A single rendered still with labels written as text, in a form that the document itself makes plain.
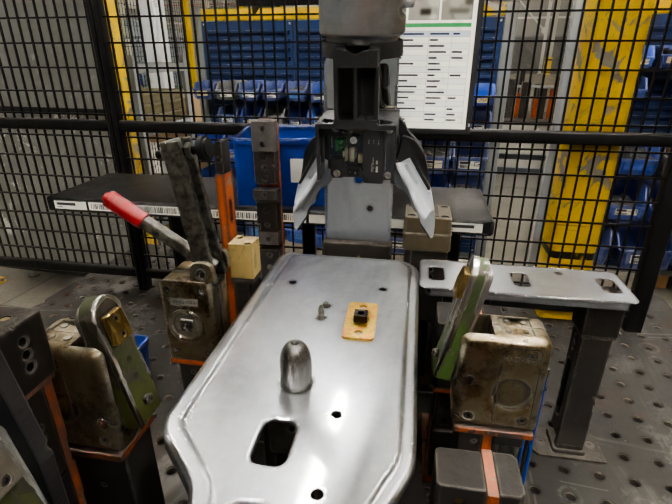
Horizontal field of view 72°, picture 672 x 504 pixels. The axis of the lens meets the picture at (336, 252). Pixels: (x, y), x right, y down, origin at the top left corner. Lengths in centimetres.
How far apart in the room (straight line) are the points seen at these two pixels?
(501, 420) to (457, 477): 14
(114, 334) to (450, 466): 31
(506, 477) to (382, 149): 29
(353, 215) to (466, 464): 49
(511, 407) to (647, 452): 46
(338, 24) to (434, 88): 64
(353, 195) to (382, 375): 38
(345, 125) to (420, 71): 63
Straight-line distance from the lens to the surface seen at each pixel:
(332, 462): 41
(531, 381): 53
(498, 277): 73
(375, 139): 42
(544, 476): 86
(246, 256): 65
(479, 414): 55
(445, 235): 78
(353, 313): 59
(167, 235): 60
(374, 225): 81
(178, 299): 61
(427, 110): 104
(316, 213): 88
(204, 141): 54
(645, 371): 118
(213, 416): 46
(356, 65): 40
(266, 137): 83
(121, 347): 47
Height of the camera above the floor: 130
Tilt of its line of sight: 23 degrees down
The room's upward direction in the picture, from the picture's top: straight up
